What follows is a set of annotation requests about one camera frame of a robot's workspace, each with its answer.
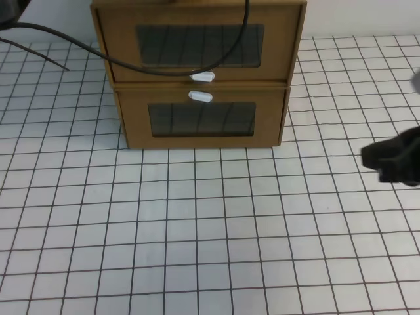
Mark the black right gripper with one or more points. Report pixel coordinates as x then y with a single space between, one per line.
396 160

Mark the white box handle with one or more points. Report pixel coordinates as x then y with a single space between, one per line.
203 77
200 96

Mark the brown shoebox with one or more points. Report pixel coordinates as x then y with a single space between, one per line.
241 115
239 40

